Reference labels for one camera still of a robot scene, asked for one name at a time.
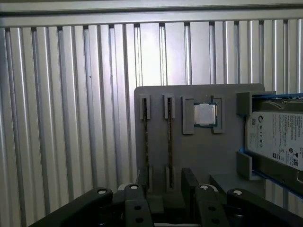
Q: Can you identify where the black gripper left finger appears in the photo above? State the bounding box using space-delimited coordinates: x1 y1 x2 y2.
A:
26 166 152 227

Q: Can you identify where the RAM stick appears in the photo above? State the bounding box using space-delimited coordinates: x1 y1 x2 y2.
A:
143 98 152 190
166 97 175 190

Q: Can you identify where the hard disk in blue carrier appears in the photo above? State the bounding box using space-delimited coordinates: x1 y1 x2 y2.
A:
239 92 303 184

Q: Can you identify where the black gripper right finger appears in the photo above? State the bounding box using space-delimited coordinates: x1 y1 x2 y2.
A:
181 167 303 227

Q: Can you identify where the grey parts rack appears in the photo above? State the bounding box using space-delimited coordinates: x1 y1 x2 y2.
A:
134 83 277 213

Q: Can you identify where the silver CPU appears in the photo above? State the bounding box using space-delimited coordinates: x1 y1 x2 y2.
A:
193 102 222 128

